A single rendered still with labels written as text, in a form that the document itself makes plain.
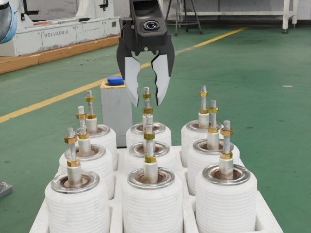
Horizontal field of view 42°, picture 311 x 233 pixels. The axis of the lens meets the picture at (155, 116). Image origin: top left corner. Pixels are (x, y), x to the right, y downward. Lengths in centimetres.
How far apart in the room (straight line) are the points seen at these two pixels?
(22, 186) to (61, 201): 64
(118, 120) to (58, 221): 42
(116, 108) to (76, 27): 286
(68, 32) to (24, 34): 53
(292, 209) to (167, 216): 52
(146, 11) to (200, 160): 27
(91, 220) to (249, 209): 24
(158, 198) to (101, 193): 9
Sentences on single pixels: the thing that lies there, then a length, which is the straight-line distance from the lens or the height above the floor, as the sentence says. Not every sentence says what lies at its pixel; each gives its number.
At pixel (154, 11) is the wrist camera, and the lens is 65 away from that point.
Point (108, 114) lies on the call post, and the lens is 100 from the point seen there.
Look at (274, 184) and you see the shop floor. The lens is 120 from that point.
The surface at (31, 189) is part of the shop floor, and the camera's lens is 123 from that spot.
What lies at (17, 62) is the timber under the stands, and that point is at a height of 5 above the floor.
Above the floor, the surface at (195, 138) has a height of 24.
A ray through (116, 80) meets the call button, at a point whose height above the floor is 33.
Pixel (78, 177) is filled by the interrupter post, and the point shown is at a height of 26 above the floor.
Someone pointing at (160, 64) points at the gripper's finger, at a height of 41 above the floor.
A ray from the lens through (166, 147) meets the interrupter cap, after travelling 75.
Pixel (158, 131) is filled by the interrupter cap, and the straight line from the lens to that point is 84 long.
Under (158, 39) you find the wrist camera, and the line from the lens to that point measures 61.
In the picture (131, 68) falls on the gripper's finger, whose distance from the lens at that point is 70.
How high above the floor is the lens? 54
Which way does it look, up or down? 18 degrees down
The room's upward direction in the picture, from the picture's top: 2 degrees counter-clockwise
